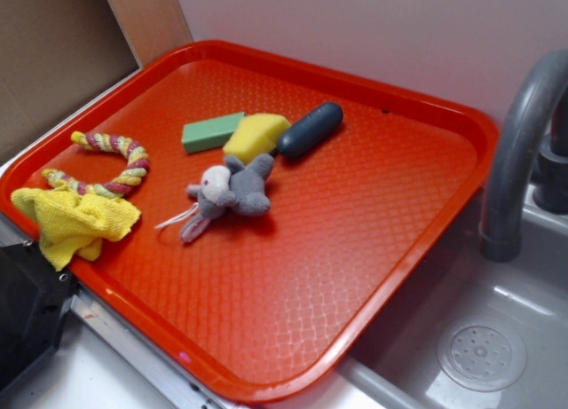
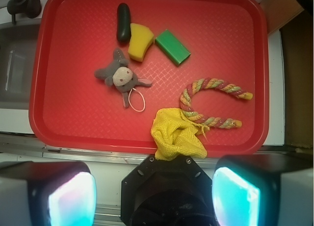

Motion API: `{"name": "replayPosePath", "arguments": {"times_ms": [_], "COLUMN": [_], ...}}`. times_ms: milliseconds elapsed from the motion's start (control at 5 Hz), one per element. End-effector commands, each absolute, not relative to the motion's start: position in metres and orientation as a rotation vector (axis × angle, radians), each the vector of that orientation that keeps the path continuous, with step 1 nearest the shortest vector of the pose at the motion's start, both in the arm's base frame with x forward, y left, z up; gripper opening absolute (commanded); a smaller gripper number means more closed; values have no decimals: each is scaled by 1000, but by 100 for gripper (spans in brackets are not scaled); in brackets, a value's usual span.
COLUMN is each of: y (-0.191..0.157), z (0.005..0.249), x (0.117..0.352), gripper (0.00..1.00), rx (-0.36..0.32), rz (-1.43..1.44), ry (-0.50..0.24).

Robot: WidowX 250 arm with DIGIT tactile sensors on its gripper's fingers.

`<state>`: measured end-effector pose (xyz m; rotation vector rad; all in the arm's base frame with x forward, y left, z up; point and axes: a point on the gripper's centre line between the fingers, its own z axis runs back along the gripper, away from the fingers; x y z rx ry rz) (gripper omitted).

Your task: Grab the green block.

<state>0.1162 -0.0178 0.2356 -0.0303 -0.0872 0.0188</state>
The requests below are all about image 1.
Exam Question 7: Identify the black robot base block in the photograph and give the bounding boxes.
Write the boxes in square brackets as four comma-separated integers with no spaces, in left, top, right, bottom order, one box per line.
[1,240,76,397]

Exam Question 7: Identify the green rectangular block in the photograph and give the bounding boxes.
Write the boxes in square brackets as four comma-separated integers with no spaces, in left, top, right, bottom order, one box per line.
[181,112,245,153]

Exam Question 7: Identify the red plastic tray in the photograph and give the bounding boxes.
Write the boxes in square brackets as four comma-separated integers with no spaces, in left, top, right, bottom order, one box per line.
[1,41,498,404]

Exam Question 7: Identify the grey plush bunny toy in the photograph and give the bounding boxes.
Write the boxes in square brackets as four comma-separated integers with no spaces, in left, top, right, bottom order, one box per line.
[156,153,274,244]

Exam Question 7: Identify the yellow cloth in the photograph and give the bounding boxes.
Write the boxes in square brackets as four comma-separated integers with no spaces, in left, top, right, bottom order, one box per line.
[11,180,141,271]

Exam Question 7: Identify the grey plastic sink basin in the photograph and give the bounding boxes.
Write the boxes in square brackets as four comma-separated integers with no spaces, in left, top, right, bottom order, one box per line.
[339,182,568,409]

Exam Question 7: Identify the grey sink faucet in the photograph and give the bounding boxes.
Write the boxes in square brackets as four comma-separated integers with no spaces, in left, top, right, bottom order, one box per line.
[478,49,567,262]

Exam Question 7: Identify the brown cardboard panel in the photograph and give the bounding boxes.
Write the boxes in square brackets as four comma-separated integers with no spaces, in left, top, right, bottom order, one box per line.
[1,0,192,161]

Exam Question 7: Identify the braided multicolour rope toy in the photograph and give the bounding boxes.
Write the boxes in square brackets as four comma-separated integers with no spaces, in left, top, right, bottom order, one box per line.
[42,131,150,199]

